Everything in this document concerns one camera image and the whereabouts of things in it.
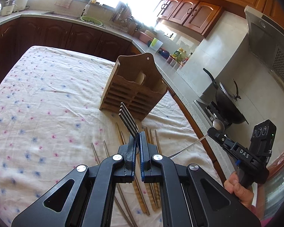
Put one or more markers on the pink plastic basin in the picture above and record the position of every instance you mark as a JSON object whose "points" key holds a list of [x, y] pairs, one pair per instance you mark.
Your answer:
{"points": [[144, 37]]}

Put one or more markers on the small white blender appliance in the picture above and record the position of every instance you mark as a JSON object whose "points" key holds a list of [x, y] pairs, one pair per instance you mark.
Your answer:
{"points": [[8, 7]]}

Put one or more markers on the floral white tablecloth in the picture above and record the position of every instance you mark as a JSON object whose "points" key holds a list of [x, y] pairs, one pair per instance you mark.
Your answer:
{"points": [[50, 122]]}

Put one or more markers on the gas stove top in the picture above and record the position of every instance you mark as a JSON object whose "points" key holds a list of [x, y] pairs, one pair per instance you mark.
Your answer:
{"points": [[210, 112]]}

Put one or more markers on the dish drying rack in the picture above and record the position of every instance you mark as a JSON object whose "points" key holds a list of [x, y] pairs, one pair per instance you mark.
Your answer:
{"points": [[123, 20]]}

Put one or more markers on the pink hanging dishcloth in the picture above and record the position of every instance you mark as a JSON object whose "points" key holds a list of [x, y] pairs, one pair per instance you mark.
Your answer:
{"points": [[63, 3]]}

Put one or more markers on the steel range hood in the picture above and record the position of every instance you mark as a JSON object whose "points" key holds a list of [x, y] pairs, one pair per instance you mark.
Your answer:
{"points": [[266, 41]]}

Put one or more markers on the sink faucet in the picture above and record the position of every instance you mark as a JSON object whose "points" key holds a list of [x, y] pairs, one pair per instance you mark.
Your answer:
{"points": [[86, 8]]}

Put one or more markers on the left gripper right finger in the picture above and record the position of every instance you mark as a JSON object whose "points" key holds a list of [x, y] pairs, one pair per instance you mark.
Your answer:
{"points": [[145, 158]]}

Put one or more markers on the upper wooden wall cabinets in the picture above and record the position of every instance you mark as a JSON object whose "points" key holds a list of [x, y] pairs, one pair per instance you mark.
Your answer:
{"points": [[201, 15]]}

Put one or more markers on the cooking oil bottle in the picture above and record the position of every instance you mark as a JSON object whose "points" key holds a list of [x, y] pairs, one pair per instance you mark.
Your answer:
{"points": [[179, 55]]}

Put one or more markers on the wooden utensil holder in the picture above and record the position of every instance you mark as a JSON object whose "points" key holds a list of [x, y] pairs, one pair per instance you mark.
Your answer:
{"points": [[136, 82]]}

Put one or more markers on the silver metal spoon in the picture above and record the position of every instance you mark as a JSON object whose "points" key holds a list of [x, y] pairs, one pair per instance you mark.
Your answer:
{"points": [[217, 124]]}

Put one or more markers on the black wok with lid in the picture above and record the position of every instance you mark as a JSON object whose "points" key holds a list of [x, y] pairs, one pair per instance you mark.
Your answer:
{"points": [[226, 101]]}

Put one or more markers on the wooden chopstick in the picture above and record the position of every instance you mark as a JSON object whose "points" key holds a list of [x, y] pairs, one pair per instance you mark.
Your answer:
{"points": [[152, 173], [137, 189]]}

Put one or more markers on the green colander basin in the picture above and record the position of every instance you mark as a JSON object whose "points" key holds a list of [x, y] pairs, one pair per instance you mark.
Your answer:
{"points": [[91, 20]]}

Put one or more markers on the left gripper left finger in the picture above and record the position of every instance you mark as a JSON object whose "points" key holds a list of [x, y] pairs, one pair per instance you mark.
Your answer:
{"points": [[126, 172]]}

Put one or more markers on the lower dark wooden cabinets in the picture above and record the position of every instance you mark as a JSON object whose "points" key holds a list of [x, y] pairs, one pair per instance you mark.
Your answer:
{"points": [[18, 35]]}

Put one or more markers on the black camera box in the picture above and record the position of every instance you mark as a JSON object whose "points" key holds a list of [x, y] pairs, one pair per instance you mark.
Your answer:
{"points": [[262, 138]]}

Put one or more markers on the person's right hand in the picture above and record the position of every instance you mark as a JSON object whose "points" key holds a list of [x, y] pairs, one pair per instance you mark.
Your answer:
{"points": [[233, 186]]}

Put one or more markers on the green white cutting board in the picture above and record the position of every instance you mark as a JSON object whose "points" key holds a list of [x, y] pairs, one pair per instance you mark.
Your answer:
{"points": [[156, 44]]}

